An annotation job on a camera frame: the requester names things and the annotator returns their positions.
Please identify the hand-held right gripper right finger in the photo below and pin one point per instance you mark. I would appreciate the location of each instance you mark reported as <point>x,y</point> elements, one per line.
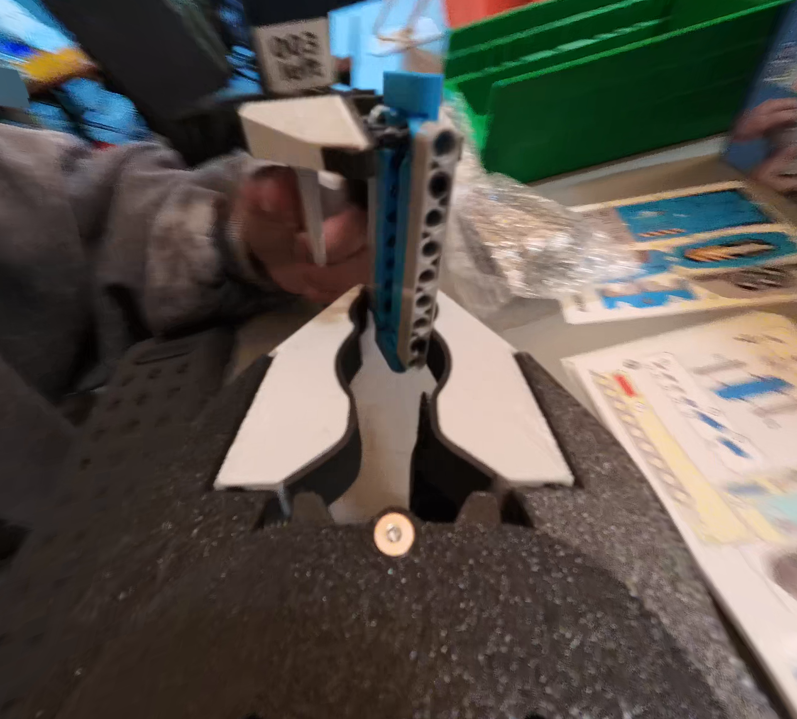
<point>498,414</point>

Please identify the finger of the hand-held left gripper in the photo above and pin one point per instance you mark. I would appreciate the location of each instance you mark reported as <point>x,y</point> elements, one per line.
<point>299,128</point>

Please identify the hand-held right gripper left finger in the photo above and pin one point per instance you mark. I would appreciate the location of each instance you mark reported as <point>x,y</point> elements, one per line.
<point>292,414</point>

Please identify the grey perforated building beam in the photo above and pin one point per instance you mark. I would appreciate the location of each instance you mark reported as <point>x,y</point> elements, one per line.
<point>418,171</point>

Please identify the blue perforated building beam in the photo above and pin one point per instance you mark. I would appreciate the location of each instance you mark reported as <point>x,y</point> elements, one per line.
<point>389,233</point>

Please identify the person's left forearm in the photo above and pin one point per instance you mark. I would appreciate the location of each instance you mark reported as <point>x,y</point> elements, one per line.
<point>124,233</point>

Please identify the grey desk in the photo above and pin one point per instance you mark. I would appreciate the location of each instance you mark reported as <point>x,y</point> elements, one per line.
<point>622,171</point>

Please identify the person's left hand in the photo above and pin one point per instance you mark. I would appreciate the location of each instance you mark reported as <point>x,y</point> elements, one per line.
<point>274,221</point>

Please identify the black mesh office chair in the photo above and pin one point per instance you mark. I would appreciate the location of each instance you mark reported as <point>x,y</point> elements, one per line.
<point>124,34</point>

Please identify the black dotted mat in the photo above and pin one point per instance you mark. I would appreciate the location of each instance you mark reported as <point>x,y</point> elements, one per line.
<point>124,420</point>

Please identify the clear bubble wrap bag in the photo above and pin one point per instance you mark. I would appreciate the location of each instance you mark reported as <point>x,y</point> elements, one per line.
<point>529,233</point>

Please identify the open instruction booklet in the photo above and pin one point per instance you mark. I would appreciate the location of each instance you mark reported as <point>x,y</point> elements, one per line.
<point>685,420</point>

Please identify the yellow plastic bin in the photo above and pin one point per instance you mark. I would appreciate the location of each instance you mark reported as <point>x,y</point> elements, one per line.
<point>56,65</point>

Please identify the person's dark jacket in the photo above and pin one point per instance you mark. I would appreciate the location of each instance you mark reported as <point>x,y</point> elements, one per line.
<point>31,451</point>

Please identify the blue sticker sheet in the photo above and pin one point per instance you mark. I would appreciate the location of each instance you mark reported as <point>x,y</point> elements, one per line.
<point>685,215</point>

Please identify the green plastic bin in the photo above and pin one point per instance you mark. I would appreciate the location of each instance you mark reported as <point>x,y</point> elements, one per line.
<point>591,109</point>

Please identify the dark blue toy set box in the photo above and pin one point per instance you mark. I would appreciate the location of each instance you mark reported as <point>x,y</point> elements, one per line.
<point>766,109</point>

